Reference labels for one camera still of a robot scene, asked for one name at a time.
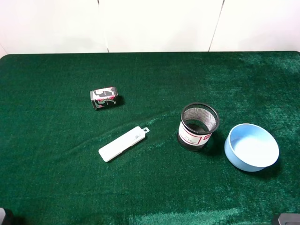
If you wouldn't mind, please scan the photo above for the black mesh pen holder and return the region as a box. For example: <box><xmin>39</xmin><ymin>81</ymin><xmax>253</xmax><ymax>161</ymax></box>
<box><xmin>177</xmin><ymin>102</ymin><xmax>220</xmax><ymax>151</ymax></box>

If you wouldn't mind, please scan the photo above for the green felt table cloth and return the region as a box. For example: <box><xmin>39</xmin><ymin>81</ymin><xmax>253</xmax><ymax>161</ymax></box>
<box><xmin>0</xmin><ymin>52</ymin><xmax>300</xmax><ymax>225</ymax></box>

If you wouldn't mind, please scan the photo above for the black pink card box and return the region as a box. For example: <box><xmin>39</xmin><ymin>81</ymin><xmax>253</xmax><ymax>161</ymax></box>
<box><xmin>90</xmin><ymin>86</ymin><xmax>123</xmax><ymax>110</ymax></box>

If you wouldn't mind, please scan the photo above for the white flat plastic case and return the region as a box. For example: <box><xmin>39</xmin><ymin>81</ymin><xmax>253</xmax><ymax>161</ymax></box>
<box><xmin>98</xmin><ymin>126</ymin><xmax>150</xmax><ymax>162</ymax></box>

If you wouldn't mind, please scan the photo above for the light blue bowl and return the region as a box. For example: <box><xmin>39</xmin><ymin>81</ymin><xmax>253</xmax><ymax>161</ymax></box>
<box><xmin>224</xmin><ymin>123</ymin><xmax>279</xmax><ymax>172</ymax></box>

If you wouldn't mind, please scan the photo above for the grey base corner right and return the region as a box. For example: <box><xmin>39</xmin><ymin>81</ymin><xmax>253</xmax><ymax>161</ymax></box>
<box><xmin>271</xmin><ymin>213</ymin><xmax>300</xmax><ymax>225</ymax></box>

